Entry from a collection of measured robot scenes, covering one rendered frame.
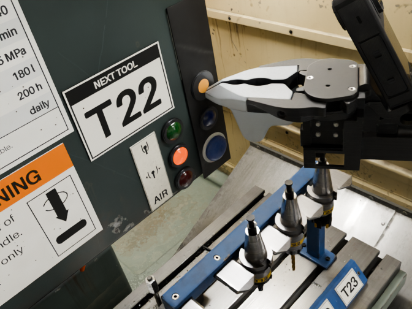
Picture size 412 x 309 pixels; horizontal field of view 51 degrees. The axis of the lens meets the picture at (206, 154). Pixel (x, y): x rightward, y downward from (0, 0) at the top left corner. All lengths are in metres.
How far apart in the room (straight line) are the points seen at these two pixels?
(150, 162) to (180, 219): 1.41
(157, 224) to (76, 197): 1.46
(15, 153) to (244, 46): 1.19
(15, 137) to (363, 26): 0.28
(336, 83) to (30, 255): 0.30
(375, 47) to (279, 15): 0.95
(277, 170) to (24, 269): 1.28
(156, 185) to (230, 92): 0.12
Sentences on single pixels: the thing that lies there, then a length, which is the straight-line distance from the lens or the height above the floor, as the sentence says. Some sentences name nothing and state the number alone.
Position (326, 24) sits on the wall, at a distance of 1.23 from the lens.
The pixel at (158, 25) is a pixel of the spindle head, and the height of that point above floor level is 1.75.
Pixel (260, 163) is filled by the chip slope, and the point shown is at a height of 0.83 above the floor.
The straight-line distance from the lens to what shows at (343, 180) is 1.00.
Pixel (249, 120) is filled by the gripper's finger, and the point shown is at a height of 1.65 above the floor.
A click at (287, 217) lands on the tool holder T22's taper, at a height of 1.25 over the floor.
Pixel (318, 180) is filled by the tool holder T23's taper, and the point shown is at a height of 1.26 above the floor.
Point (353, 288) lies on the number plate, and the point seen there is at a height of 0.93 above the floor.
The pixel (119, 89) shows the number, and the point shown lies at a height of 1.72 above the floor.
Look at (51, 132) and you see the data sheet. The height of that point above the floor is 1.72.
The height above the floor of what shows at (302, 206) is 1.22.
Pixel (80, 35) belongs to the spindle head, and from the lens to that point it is 0.35.
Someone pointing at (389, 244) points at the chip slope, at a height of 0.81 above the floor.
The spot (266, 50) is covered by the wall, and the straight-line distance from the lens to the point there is 1.41.
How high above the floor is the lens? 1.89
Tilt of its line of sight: 38 degrees down
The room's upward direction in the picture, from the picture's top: 12 degrees counter-clockwise
